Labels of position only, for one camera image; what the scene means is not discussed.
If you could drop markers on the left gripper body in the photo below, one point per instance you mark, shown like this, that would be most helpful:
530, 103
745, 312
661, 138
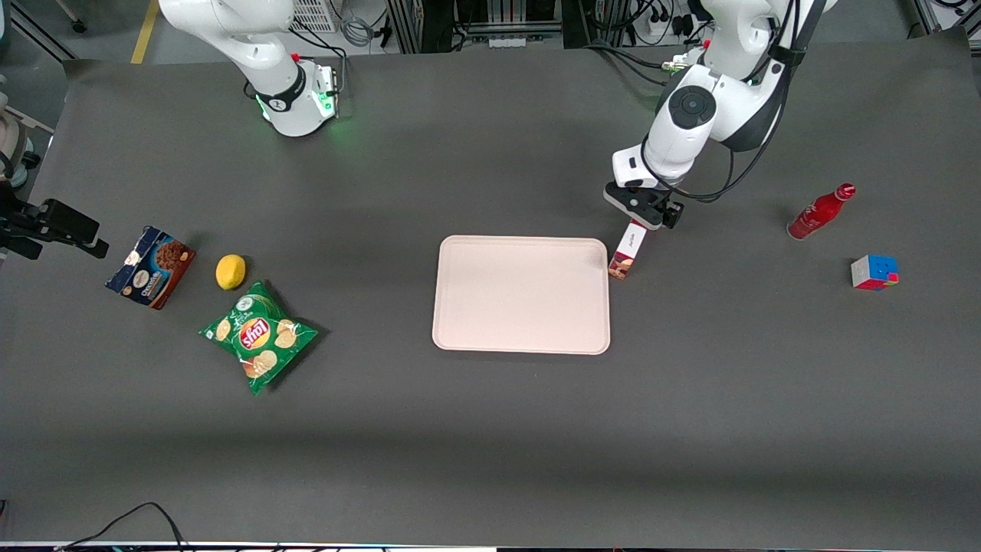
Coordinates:
672, 212

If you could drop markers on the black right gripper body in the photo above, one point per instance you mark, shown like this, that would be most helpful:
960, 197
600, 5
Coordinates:
40, 218

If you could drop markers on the red cookie box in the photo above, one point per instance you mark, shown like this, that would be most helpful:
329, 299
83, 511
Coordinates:
628, 249

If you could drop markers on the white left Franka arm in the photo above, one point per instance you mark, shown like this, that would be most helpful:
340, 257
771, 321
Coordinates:
713, 100

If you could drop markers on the blue chocolate cookie box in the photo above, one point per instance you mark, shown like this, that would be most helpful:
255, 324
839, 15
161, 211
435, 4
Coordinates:
151, 267

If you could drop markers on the white rectangular plastic tray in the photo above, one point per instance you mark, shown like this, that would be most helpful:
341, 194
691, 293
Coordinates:
521, 295

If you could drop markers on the white perforated box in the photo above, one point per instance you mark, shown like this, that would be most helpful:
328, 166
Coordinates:
314, 15

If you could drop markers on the yellow lemon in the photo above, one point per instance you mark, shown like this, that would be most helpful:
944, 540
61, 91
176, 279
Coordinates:
231, 272

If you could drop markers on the red plastic bottle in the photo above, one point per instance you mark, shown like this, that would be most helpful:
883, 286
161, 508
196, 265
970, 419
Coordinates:
818, 212

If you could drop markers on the white power strip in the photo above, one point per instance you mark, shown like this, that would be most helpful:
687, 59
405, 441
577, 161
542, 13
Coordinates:
665, 23

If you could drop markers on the green Lays chips bag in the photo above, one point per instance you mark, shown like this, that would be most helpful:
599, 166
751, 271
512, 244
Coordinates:
260, 337

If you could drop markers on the multicoloured Rubik's cube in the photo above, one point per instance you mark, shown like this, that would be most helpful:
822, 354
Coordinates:
874, 272

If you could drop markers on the aluminium profile rack frame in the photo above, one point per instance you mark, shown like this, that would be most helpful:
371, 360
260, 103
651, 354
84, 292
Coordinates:
475, 23

